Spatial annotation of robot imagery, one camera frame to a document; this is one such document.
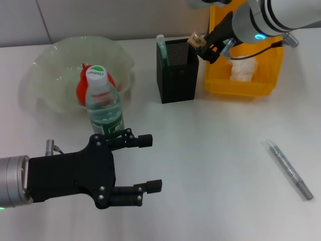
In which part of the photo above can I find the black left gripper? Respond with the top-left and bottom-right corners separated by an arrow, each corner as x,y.
27,128 -> 163,209

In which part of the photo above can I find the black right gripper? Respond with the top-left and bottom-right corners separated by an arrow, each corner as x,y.
196,12 -> 238,64

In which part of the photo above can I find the tan eraser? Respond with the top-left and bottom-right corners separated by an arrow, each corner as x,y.
188,31 -> 207,48

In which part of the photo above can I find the white paper ball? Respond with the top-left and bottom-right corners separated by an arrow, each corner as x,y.
225,56 -> 259,82

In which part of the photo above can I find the green utility knife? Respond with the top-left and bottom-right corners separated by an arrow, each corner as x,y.
156,34 -> 171,67

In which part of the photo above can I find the clear water bottle green label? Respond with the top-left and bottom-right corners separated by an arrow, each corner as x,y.
85,64 -> 125,138

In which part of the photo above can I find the red-orange toy orange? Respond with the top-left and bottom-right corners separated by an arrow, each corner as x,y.
76,63 -> 117,107

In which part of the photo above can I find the black mesh pen holder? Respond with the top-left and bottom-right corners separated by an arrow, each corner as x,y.
156,37 -> 200,104

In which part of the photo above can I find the pale green glass fruit bowl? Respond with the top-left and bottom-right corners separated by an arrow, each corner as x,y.
21,36 -> 136,117

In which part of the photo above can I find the grey wrapped pen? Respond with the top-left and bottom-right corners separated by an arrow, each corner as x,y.
260,139 -> 314,201

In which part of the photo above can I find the yellow plastic bin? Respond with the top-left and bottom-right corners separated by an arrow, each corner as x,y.
204,5 -> 285,97

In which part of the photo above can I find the right gripper cable with plug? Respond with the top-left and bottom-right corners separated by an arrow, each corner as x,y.
220,32 -> 299,60

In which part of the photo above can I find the gripper cable with plug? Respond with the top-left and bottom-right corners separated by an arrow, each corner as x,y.
220,32 -> 299,60
45,139 -> 66,156

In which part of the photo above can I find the left gripper cable with plug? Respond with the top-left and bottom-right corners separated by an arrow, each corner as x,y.
45,139 -> 66,156

